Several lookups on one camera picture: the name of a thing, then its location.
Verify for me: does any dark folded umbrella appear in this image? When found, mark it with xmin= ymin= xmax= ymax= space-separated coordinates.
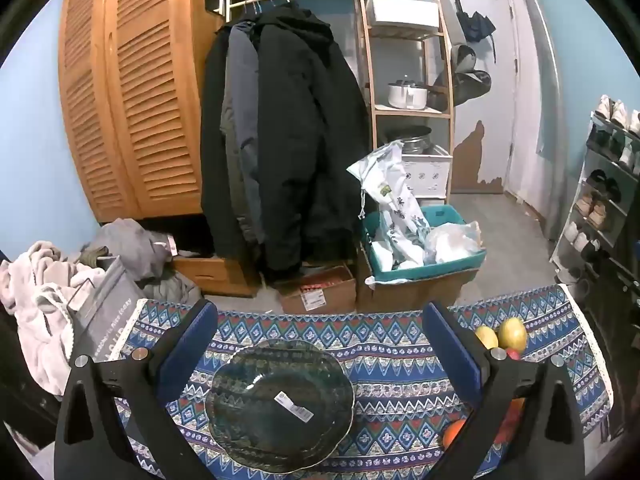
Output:
xmin=454 ymin=0 xmax=497 ymax=45

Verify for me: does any red mango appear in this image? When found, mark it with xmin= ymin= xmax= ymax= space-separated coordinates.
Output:
xmin=495 ymin=397 xmax=527 ymax=443

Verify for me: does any blue patterned tablecloth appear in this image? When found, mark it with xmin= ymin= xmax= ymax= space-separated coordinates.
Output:
xmin=112 ymin=284 xmax=615 ymax=480

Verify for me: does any large cardboard box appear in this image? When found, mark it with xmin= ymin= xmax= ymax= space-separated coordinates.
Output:
xmin=356 ymin=245 xmax=481 ymax=313

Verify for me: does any black bag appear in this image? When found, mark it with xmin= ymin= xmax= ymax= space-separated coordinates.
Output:
xmin=0 ymin=300 xmax=66 ymax=453

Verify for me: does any teal plastic bin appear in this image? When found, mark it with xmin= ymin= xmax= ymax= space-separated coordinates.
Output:
xmin=362 ymin=204 xmax=487 ymax=283

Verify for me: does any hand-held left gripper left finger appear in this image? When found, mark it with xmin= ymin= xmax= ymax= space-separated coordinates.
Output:
xmin=54 ymin=299 xmax=217 ymax=480

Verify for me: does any grey jacket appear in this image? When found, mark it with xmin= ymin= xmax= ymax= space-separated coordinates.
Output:
xmin=220 ymin=22 xmax=266 ymax=246

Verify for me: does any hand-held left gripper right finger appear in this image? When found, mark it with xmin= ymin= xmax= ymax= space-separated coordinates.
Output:
xmin=424 ymin=301 xmax=587 ymax=480

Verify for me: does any dark green glass plate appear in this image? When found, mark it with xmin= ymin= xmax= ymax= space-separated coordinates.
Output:
xmin=205 ymin=338 xmax=356 ymax=473

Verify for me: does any wooden louvered wardrobe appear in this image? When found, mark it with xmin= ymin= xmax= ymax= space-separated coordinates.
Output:
xmin=57 ymin=0 xmax=226 ymax=223

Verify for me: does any grey clothing pile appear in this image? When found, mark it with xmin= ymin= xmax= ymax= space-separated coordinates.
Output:
xmin=82 ymin=217 xmax=202 ymax=306

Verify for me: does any clear plastic bag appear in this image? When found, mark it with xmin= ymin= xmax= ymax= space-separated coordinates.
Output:
xmin=425 ymin=221 xmax=483 ymax=265

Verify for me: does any grey vertical pipe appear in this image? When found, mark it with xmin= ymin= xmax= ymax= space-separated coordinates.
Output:
xmin=512 ymin=0 xmax=568 ymax=241

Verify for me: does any small orange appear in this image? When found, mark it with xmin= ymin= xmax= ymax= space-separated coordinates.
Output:
xmin=441 ymin=419 xmax=467 ymax=450

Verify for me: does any wooden wardrobe drawer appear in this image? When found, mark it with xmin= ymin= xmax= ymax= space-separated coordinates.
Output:
xmin=170 ymin=255 xmax=261 ymax=297

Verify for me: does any yellow mango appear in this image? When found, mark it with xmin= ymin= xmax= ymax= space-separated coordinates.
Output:
xmin=474 ymin=326 xmax=500 ymax=351

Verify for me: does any metal pot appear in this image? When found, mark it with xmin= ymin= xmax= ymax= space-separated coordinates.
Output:
xmin=387 ymin=125 xmax=433 ymax=155

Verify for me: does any wooden shelf rack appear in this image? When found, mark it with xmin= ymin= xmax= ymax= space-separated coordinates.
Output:
xmin=352 ymin=0 xmax=456 ymax=201

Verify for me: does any white shoe rack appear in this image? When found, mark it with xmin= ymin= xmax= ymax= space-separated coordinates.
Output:
xmin=549 ymin=95 xmax=640 ymax=311

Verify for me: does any pale pink robe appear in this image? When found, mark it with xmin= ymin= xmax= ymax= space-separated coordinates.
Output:
xmin=0 ymin=241 xmax=108 ymax=396

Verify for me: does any white plant-print bag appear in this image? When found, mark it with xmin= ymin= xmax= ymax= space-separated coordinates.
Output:
xmin=347 ymin=141 xmax=432 ymax=271

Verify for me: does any white drawer box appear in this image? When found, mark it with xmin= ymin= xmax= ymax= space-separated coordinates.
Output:
xmin=400 ymin=145 xmax=453 ymax=197

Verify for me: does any green pear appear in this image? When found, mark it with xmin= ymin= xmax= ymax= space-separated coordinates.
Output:
xmin=497 ymin=316 xmax=528 ymax=352

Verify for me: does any small cardboard box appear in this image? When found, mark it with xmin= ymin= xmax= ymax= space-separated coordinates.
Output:
xmin=275 ymin=264 xmax=357 ymax=315

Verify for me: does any grey fabric storage bag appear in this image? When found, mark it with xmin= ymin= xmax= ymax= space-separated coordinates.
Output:
xmin=67 ymin=255 xmax=148 ymax=363

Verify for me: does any white storage bin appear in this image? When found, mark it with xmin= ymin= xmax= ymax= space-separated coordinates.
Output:
xmin=365 ymin=0 xmax=441 ymax=31

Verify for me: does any black hooded coat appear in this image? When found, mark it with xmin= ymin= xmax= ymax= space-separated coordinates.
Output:
xmin=252 ymin=2 xmax=371 ymax=283

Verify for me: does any grey hanging bag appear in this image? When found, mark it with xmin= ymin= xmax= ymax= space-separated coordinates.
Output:
xmin=434 ymin=45 xmax=493 ymax=111

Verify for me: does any shoe rack with shoes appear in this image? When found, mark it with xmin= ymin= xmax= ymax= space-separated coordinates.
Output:
xmin=555 ymin=95 xmax=640 ymax=286

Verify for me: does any white door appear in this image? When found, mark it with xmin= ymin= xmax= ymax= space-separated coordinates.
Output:
xmin=435 ymin=0 xmax=516 ymax=196

